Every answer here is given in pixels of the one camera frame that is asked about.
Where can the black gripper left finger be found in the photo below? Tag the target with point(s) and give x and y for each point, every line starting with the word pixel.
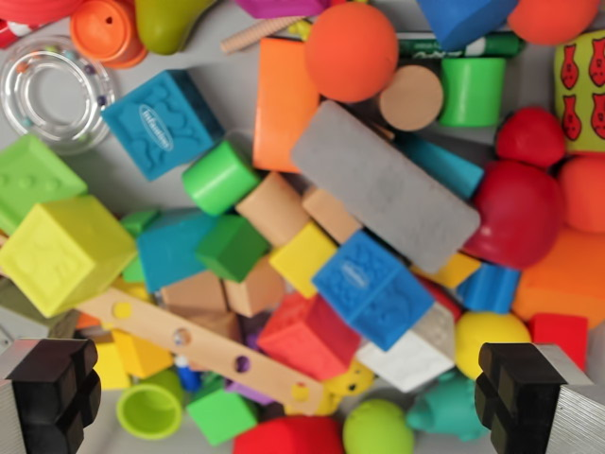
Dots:
pixel 52 397

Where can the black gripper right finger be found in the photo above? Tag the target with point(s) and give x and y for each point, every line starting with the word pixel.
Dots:
pixel 520 397

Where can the yellow ball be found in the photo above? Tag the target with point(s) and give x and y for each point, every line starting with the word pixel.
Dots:
pixel 487 340

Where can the teal rubber animal toy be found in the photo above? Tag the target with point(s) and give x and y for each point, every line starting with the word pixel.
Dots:
pixel 449 409

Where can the small red block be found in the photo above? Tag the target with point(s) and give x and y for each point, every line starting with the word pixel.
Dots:
pixel 560 333

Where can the lime green plastic cup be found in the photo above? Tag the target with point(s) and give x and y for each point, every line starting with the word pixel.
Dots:
pixel 149 411

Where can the yellow wooden block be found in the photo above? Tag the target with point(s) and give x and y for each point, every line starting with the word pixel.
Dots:
pixel 142 354
pixel 454 269

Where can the blue wooden block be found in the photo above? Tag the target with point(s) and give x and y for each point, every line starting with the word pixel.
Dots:
pixel 489 288

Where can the white embossed soft cube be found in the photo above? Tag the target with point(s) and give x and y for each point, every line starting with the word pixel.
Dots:
pixel 409 359

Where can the red wooden block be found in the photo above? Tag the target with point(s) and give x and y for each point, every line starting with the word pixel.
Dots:
pixel 444 298

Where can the orange foam block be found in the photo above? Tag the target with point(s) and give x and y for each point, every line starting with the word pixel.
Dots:
pixel 562 279

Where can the small blue marker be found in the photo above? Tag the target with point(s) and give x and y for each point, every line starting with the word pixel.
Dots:
pixel 188 373

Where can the yellow-green embossed soft cube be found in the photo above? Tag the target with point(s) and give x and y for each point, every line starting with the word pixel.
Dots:
pixel 61 255

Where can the lime green ball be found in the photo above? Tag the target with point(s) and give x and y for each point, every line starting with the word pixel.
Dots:
pixel 378 430

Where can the wooden plank with holes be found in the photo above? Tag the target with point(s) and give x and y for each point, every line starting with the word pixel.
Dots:
pixel 208 350

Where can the yellow rubber animal toy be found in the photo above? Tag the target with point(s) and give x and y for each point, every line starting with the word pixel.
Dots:
pixel 347 385

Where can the plain wooden block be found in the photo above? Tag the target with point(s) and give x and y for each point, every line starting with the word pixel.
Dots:
pixel 194 293
pixel 255 291
pixel 328 213

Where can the blue embossed soft cube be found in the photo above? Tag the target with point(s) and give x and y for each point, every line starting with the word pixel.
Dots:
pixel 373 293

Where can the large red round toy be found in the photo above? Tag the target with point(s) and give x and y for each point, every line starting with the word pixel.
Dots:
pixel 517 213

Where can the teal wooden block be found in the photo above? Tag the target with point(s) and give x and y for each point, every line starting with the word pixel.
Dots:
pixel 444 165
pixel 170 250

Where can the green wooden block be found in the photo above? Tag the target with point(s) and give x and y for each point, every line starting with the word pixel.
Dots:
pixel 134 222

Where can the orange ball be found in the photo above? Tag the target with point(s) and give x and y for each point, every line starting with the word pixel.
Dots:
pixel 352 52
pixel 553 19
pixel 586 194

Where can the green embossed soft cube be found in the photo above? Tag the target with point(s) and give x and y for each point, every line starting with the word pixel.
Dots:
pixel 33 177

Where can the red embossed soft cube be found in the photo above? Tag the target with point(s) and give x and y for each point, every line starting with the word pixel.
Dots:
pixel 307 338

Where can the dark green wooden cube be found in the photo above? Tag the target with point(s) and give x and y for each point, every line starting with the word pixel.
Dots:
pixel 231 248

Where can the red rounded toy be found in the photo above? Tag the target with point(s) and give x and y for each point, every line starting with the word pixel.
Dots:
pixel 288 437

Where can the gray foam block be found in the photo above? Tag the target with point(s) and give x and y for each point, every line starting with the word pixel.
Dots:
pixel 383 184

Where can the yellow wooden cube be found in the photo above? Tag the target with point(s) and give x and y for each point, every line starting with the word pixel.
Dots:
pixel 302 257

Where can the small red round toy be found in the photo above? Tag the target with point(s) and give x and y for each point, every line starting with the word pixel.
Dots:
pixel 529 137

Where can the green plastic cylinder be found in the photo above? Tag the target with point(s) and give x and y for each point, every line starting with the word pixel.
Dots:
pixel 472 92
pixel 219 177

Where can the wooden cylinder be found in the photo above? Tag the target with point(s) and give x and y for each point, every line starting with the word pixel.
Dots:
pixel 271 208
pixel 411 99

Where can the teal embossed soft cube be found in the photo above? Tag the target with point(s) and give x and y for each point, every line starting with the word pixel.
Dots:
pixel 160 123

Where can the lime cube with red fish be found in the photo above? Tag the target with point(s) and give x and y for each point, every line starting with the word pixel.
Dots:
pixel 583 94

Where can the green marker pen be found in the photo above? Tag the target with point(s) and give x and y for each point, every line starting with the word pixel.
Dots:
pixel 496 46

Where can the orange rectangular block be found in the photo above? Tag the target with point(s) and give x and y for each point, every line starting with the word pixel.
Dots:
pixel 281 109

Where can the orange plastic cup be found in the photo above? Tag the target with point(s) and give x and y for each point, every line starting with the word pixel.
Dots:
pixel 106 30

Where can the blue foam block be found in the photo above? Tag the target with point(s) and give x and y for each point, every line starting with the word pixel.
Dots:
pixel 461 21

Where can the olive green toy pear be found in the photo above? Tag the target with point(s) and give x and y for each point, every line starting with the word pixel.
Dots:
pixel 167 23

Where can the beige ribbed stick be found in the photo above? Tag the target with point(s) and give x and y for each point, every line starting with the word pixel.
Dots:
pixel 255 34

